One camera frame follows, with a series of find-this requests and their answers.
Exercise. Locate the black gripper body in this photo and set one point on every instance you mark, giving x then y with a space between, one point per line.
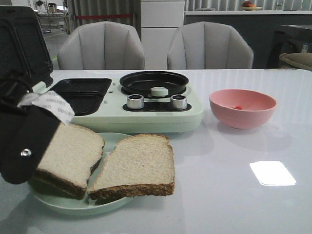
25 132

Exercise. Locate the bread slice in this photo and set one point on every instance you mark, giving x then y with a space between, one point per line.
139 165
71 157

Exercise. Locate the mint green sandwich maker lid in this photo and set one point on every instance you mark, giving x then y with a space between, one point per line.
22 45

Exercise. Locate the orange shrimp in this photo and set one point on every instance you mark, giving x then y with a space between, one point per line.
237 107

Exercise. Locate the pink bowl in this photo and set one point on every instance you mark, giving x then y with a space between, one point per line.
257 107

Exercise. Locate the mint green breakfast maker base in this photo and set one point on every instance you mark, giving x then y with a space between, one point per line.
111 117

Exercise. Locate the left silver control knob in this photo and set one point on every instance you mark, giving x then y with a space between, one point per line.
135 102

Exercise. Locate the silver control knob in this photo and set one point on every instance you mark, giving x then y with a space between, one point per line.
178 102
135 102

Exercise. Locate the left grey upholstered chair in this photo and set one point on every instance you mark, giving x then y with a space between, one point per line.
102 46

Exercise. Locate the grey upholstered chair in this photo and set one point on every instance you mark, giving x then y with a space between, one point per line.
208 45
102 46

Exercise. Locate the black round frying pan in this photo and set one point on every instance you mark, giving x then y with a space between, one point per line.
143 82

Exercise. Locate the red barrier belt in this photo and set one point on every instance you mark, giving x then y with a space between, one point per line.
102 17

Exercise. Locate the right silver control knob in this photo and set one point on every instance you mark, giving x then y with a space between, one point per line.
178 102

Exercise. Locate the white refrigerator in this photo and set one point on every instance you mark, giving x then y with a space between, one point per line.
159 20

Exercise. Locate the right grey upholstered chair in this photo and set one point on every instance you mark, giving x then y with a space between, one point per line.
208 45

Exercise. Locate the dark kitchen counter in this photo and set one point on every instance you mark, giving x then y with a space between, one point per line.
256 27

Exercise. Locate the fruit bowl on counter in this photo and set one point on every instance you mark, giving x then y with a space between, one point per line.
248 6

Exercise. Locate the dark appliance cabinet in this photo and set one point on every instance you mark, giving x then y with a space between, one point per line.
289 39

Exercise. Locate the beige sofa cushion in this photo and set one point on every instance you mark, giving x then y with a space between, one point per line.
301 60

